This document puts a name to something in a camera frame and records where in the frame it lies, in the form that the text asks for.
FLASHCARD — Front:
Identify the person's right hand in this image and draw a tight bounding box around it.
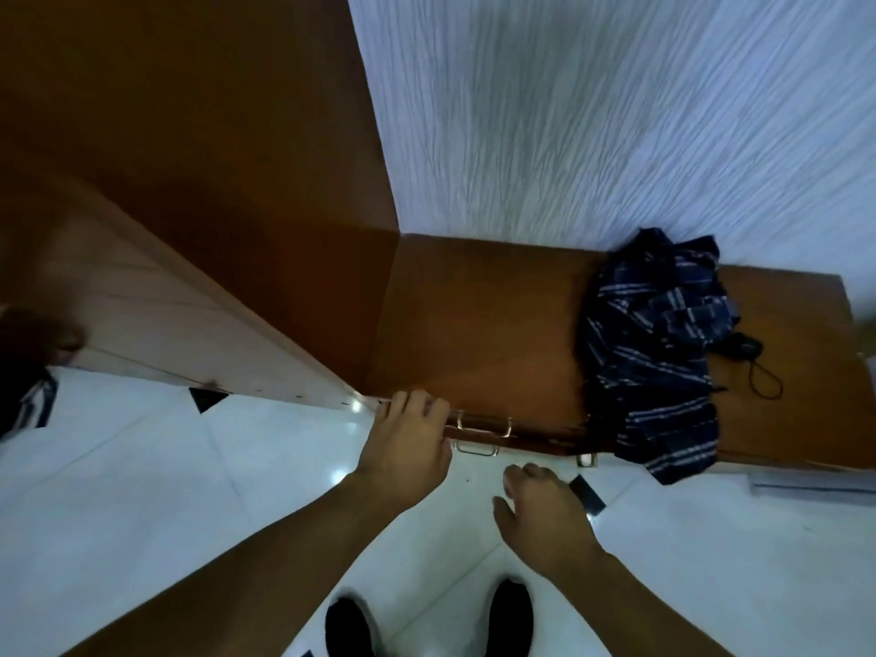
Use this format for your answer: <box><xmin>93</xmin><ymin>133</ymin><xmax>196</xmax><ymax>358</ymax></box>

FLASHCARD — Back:
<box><xmin>493</xmin><ymin>464</ymin><xmax>607</xmax><ymax>579</ymax></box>

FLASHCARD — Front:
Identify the person's left hand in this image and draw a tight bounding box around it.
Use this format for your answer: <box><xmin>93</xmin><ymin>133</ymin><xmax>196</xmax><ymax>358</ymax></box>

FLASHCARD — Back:
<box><xmin>349</xmin><ymin>391</ymin><xmax>453</xmax><ymax>514</ymax></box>

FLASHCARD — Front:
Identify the person's left forearm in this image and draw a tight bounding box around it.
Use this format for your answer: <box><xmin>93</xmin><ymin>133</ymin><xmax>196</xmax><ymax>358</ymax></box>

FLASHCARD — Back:
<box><xmin>62</xmin><ymin>470</ymin><xmax>413</xmax><ymax>657</ymax></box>

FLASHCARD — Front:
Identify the person's right forearm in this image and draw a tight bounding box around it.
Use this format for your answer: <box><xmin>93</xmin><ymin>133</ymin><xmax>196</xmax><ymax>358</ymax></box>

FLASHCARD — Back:
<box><xmin>546</xmin><ymin>548</ymin><xmax>737</xmax><ymax>657</ymax></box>

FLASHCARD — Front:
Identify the person's black right shoe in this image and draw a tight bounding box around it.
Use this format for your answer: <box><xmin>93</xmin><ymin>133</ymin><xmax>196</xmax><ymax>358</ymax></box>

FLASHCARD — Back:
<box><xmin>486</xmin><ymin>577</ymin><xmax>535</xmax><ymax>657</ymax></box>

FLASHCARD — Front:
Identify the person's black shoe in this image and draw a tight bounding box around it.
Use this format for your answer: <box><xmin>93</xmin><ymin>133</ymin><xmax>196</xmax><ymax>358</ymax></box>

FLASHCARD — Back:
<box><xmin>324</xmin><ymin>595</ymin><xmax>378</xmax><ymax>657</ymax></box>
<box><xmin>486</xmin><ymin>577</ymin><xmax>535</xmax><ymax>657</ymax></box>

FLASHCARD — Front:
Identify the low brown wooden cabinet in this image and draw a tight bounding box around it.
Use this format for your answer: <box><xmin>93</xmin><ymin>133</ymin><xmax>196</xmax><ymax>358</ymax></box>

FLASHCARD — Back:
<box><xmin>361</xmin><ymin>232</ymin><xmax>876</xmax><ymax>474</ymax></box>

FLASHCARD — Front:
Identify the person's black left shoe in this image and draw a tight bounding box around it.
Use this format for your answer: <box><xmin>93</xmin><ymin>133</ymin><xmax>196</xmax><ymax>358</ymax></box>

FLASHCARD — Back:
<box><xmin>324</xmin><ymin>595</ymin><xmax>378</xmax><ymax>657</ymax></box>

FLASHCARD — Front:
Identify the blue striped folding umbrella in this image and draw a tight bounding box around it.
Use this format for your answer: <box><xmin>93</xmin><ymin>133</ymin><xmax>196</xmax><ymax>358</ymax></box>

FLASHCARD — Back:
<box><xmin>582</xmin><ymin>227</ymin><xmax>785</xmax><ymax>486</ymax></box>

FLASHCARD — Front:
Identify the light wooden wardrobe door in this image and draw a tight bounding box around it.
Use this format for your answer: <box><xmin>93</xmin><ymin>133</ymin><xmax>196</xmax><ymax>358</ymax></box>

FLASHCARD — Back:
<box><xmin>27</xmin><ymin>215</ymin><xmax>392</xmax><ymax>412</ymax></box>

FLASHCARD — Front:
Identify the tall brown wooden wardrobe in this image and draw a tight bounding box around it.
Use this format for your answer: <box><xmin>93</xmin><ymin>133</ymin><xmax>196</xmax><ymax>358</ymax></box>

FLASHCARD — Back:
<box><xmin>0</xmin><ymin>0</ymin><xmax>402</xmax><ymax>402</ymax></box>

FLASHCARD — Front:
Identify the metal drawer handle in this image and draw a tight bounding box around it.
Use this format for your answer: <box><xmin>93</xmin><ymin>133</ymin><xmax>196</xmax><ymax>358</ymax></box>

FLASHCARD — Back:
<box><xmin>456</xmin><ymin>414</ymin><xmax>513</xmax><ymax>439</ymax></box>

